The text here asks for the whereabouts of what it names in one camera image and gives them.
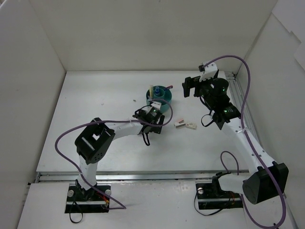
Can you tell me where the pink white stapler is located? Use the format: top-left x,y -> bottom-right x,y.
174,119 -> 186,128

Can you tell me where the yellow highlighter pen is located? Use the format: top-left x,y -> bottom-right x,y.
149,85 -> 153,100

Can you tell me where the small white eraser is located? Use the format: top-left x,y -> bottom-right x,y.
186,122 -> 197,130

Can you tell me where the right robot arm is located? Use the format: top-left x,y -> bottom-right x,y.
182,76 -> 289,204

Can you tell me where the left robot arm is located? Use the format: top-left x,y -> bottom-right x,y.
75,106 -> 164,200

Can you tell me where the teal round organizer container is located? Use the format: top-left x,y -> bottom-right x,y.
145,85 -> 172,113

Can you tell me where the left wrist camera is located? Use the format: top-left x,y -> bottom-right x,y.
150,101 -> 162,110

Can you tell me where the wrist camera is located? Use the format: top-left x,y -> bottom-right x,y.
198,62 -> 218,82
150,101 -> 162,110

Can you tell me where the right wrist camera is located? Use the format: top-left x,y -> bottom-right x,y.
198,62 -> 218,82

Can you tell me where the aluminium rail right side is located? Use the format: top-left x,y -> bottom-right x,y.
225,71 -> 272,178

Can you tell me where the aluminium rail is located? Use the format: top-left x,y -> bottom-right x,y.
225,71 -> 272,178
35,170 -> 248,182

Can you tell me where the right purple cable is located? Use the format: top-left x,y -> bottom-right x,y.
203,55 -> 286,229

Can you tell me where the aluminium rail front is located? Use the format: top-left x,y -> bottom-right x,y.
35,170 -> 248,182

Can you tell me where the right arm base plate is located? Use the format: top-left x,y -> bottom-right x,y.
195,183 -> 243,211

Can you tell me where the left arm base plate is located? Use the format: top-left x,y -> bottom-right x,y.
64,184 -> 110,214

